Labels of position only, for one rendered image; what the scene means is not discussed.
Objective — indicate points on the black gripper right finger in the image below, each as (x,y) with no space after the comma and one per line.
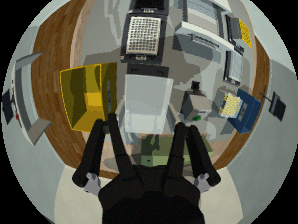
(205,175)

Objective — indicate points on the large grey bench mat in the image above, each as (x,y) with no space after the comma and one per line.
(187,61)

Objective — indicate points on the black multi-well plate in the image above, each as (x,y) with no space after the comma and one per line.
(144,4)

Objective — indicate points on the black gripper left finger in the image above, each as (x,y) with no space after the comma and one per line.
(87,173)

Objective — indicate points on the blue open-top bin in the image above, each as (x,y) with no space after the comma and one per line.
(246,116)

